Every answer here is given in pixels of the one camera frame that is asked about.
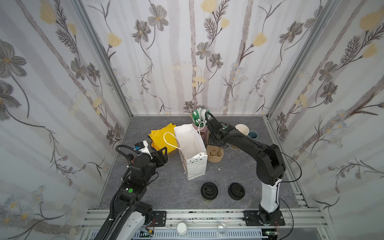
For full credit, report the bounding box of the white paper takeout bag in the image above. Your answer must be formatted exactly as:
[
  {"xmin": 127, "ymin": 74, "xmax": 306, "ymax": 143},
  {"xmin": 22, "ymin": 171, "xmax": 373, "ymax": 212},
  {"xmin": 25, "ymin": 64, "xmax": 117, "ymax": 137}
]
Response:
[{"xmin": 163, "ymin": 124, "xmax": 208, "ymax": 180}]

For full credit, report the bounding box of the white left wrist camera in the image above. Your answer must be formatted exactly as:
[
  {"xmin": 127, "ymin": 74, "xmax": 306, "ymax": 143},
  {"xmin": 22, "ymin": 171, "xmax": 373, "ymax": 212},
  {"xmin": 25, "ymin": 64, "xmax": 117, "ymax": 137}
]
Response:
[{"xmin": 134, "ymin": 140, "xmax": 152, "ymax": 159}]

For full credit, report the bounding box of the stack of paper cups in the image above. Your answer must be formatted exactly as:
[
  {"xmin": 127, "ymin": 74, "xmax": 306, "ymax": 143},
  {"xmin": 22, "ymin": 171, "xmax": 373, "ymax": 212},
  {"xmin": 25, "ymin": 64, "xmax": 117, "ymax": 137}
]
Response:
[{"xmin": 228, "ymin": 124, "xmax": 250, "ymax": 150}]

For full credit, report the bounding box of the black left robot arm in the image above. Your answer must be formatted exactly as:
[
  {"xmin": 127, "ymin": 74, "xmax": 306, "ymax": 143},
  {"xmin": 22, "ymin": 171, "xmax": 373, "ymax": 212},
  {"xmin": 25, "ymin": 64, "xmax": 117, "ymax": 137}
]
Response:
[{"xmin": 95, "ymin": 142, "xmax": 168, "ymax": 240}]

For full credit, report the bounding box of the clear glass cup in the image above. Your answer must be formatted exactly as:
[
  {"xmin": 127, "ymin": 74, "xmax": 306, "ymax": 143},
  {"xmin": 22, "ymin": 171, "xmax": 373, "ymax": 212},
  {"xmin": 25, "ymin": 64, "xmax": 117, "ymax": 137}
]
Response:
[{"xmin": 217, "ymin": 222, "xmax": 228, "ymax": 236}]

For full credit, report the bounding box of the teal ceramic cup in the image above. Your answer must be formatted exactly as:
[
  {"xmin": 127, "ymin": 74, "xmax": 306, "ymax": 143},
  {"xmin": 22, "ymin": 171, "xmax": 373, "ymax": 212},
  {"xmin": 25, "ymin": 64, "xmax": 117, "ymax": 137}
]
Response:
[{"xmin": 248, "ymin": 131, "xmax": 259, "ymax": 140}]

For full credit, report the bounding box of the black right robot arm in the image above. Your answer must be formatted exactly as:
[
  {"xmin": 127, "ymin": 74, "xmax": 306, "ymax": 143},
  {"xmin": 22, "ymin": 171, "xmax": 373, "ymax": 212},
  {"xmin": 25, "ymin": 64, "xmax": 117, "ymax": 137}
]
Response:
[{"xmin": 205, "ymin": 113, "xmax": 289, "ymax": 226}]

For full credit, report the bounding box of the yellow paper napkin stack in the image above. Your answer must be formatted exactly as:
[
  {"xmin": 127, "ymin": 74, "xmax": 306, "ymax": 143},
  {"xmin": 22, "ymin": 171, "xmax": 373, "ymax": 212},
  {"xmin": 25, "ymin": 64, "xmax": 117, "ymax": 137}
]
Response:
[{"xmin": 149, "ymin": 123, "xmax": 178, "ymax": 153}]

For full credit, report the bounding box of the white perforated cable tray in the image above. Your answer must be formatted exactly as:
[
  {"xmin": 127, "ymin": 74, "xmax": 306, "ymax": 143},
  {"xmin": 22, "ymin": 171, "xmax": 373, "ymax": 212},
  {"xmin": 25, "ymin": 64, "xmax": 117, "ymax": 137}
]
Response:
[{"xmin": 89, "ymin": 229, "xmax": 268, "ymax": 240}]

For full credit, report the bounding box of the pink cup with straws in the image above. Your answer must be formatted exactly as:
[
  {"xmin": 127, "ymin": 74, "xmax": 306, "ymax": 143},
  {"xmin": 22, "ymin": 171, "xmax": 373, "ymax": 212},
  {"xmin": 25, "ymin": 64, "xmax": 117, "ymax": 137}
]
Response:
[{"xmin": 191, "ymin": 108, "xmax": 210, "ymax": 145}]

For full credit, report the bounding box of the brown pulp carrier stack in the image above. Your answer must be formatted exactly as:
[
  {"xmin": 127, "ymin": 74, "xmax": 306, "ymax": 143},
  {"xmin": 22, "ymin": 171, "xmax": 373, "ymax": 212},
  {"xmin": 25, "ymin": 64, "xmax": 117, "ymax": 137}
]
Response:
[{"xmin": 207, "ymin": 145, "xmax": 224, "ymax": 163}]

